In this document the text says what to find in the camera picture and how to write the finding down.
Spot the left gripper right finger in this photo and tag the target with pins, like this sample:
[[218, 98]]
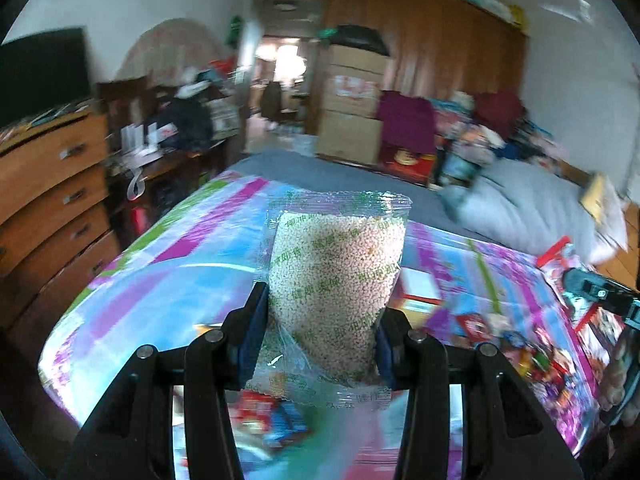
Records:
[[408, 359]]

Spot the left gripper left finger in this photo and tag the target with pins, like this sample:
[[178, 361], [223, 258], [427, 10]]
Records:
[[222, 360]]

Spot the clear bag of puffed grains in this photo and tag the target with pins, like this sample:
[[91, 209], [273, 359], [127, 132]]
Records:
[[331, 261]]

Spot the right hand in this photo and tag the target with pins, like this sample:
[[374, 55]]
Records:
[[612, 386]]

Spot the colourful floral bed sheet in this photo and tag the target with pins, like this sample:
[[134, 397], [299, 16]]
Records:
[[197, 264]]

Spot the light blue folded duvet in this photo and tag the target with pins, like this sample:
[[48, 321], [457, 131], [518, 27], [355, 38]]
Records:
[[527, 208]]

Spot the red gift box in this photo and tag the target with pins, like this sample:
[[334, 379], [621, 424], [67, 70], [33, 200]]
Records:
[[406, 165]]

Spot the wooden chest of drawers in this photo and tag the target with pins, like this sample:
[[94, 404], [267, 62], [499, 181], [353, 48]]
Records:
[[55, 234]]

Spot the dark wooden desk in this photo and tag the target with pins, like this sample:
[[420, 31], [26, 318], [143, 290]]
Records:
[[164, 145]]

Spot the purple garment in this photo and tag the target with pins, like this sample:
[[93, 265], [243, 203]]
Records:
[[407, 122]]

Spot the stack of cardboard boxes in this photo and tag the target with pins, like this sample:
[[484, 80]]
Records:
[[348, 129]]

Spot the brown wooden wardrobe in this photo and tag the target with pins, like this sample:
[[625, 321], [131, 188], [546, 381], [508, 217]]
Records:
[[438, 47]]

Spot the black bag on boxes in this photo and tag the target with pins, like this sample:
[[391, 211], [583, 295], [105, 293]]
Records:
[[358, 37]]

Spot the black television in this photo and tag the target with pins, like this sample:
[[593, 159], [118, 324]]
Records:
[[43, 71]]

